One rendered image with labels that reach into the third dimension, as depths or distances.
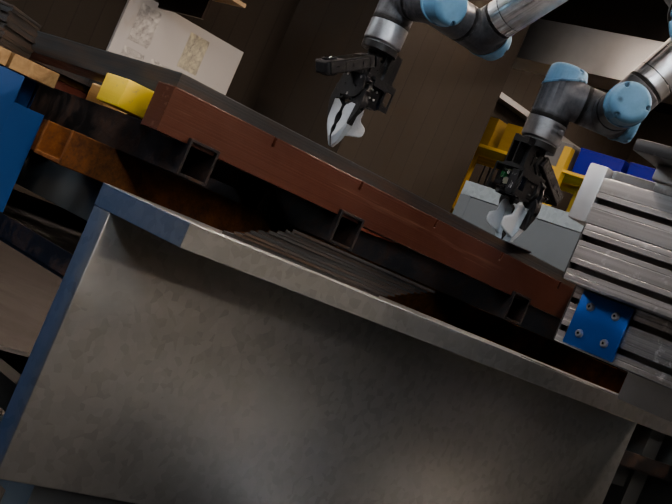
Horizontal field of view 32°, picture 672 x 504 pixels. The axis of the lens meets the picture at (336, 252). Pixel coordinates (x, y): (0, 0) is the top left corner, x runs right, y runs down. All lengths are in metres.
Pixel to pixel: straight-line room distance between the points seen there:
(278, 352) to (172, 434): 0.19
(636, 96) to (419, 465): 0.73
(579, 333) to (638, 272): 0.14
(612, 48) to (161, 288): 9.58
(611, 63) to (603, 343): 9.16
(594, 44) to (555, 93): 8.83
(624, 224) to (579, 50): 9.36
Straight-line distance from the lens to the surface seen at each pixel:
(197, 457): 1.63
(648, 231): 1.73
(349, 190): 1.69
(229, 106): 1.59
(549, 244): 3.06
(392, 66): 2.24
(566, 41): 11.20
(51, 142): 1.68
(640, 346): 1.74
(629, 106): 2.08
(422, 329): 1.58
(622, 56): 10.83
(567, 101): 2.21
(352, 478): 1.84
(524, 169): 2.16
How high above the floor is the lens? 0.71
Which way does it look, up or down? level
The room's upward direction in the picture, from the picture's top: 23 degrees clockwise
